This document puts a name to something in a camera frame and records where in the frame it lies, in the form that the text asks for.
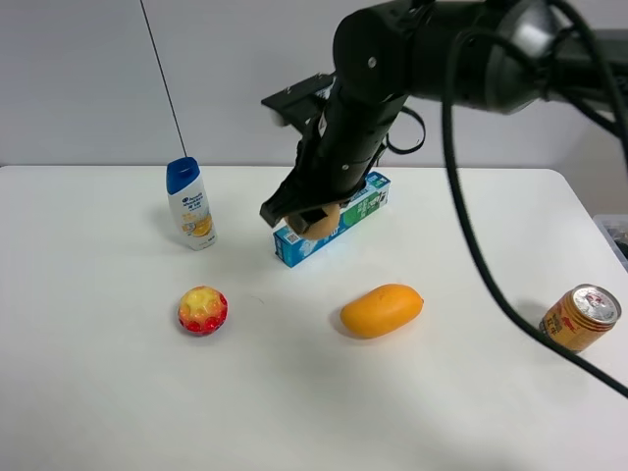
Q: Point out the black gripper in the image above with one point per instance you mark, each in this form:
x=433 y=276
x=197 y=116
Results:
x=333 y=158

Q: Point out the brown round potato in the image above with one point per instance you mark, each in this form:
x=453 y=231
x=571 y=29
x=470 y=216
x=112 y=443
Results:
x=315 y=224

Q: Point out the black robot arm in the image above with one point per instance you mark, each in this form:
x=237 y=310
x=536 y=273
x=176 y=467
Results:
x=494 y=56

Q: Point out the blue green toothpaste box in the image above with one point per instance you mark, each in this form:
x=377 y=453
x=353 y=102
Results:
x=292 y=249

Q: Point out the white blue shampoo bottle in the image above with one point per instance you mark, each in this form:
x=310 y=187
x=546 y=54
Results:
x=189 y=203

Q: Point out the orange mango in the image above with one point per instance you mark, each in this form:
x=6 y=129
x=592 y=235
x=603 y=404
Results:
x=381 y=311

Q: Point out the red yellow bumpy ball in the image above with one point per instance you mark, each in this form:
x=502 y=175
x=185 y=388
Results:
x=202 y=310

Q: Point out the gold red drink can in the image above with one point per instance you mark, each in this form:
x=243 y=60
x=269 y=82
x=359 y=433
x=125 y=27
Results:
x=582 y=315

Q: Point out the grey storage bin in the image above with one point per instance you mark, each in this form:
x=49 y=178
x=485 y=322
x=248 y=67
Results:
x=614 y=229

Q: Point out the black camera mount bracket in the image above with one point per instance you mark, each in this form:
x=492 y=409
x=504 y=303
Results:
x=296 y=105

